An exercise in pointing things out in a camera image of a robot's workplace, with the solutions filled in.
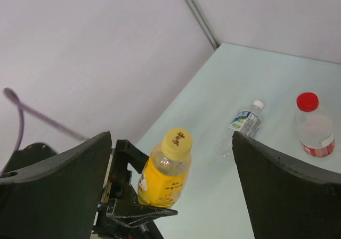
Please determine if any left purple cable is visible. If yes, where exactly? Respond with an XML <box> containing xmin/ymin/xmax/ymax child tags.
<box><xmin>2</xmin><ymin>87</ymin><xmax>90</xmax><ymax>152</ymax></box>

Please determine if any white cap clear bottle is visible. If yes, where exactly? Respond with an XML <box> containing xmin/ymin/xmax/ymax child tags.
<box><xmin>215</xmin><ymin>100</ymin><xmax>264</xmax><ymax>157</ymax></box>

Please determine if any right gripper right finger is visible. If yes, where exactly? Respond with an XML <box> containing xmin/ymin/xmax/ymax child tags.
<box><xmin>232</xmin><ymin>132</ymin><xmax>340</xmax><ymax>238</ymax></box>

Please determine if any yellow honey pomelo bottle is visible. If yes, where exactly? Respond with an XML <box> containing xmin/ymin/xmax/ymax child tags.
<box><xmin>137</xmin><ymin>128</ymin><xmax>193</xmax><ymax>208</ymax></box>

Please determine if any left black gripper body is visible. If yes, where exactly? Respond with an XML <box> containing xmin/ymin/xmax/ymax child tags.
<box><xmin>92</xmin><ymin>148</ymin><xmax>163</xmax><ymax>238</ymax></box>

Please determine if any red cap water bottle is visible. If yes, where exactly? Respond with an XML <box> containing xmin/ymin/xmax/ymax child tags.
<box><xmin>294</xmin><ymin>92</ymin><xmax>336</xmax><ymax>158</ymax></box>

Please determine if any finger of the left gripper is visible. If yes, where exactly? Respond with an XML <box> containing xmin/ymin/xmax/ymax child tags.
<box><xmin>116</xmin><ymin>139</ymin><xmax>149</xmax><ymax>174</ymax></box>
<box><xmin>106</xmin><ymin>199</ymin><xmax>178</xmax><ymax>227</ymax></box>

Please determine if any left aluminium frame post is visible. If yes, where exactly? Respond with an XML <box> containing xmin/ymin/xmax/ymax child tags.
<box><xmin>185</xmin><ymin>0</ymin><xmax>221</xmax><ymax>50</ymax></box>

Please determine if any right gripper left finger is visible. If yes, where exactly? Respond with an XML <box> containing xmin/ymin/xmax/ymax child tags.
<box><xmin>1</xmin><ymin>132</ymin><xmax>111</xmax><ymax>238</ymax></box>

